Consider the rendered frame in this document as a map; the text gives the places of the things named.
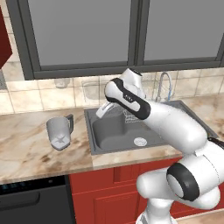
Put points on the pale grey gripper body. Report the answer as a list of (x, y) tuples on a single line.
[(104, 110)]

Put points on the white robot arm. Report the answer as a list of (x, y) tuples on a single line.
[(175, 128)]

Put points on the dark grey sink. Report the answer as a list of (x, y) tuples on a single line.
[(113, 135)]

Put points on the silver curved sink faucet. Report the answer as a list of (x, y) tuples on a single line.
[(160, 84)]

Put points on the red drawer front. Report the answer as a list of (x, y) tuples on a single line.
[(102, 176)]

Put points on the grey framed window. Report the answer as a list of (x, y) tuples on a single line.
[(84, 32)]

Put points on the black dishwasher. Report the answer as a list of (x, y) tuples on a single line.
[(32, 204)]

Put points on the pale wall socket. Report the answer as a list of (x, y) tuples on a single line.
[(62, 82)]

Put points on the red wall cupboard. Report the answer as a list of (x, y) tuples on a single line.
[(4, 43)]

